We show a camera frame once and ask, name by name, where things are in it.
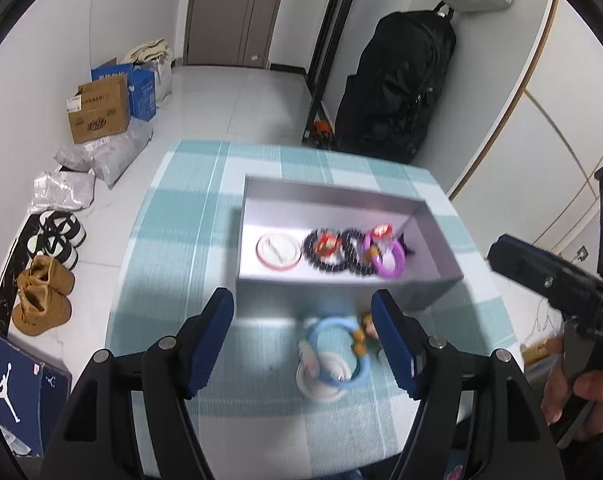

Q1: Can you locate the purple bangle with charm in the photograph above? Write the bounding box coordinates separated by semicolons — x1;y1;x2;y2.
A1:
362;223;405;280

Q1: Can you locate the black bead bracelet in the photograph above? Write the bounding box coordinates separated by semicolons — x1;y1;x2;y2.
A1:
339;227;381;279
303;227;351;276

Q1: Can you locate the blue bangle with charm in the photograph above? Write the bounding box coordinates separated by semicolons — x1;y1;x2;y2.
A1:
298;316;371;390

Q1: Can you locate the white pink bangle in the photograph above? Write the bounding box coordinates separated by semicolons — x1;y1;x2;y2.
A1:
256;235;302;272

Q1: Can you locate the grey cardboard jewelry box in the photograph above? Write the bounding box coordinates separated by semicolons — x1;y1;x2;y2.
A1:
236;177;463;318

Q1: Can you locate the person's right hand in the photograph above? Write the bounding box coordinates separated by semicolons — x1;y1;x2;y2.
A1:
541;358;603;439

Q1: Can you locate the blue Jordan shoe box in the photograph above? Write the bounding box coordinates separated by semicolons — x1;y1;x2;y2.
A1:
0;336;72;456

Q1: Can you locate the tan suede boot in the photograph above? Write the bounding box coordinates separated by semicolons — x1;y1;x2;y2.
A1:
11;273;75;337
16;255;75;296

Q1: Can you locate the black white slipper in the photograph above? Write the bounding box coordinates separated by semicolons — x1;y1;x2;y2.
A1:
39;210;87;248
26;231;78;271

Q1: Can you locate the teal plaid tablecloth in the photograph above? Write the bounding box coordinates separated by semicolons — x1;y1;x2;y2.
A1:
106;140;517;479

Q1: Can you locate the black backpack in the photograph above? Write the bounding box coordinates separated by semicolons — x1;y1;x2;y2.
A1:
335;2;457;164

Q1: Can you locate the silver plastic mailer bag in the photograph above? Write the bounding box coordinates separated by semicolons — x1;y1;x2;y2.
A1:
29;171;96;214

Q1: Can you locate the orange black tool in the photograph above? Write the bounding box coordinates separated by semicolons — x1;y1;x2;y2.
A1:
309;120;334;150

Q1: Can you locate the grey plastic mailer bag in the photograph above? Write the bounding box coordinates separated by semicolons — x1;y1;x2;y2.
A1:
54;118;153;188

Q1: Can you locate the brown cardboard box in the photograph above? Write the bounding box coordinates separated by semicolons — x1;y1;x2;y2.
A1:
66;75;130;144

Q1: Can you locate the blue cardboard box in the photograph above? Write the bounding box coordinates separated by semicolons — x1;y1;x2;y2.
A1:
91;63;156;122

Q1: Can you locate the white sack with cloth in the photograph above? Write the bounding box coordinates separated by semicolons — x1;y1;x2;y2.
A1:
122;38;175;107

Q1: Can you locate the grey room door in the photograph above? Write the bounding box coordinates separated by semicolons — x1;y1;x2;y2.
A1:
183;0;281;68

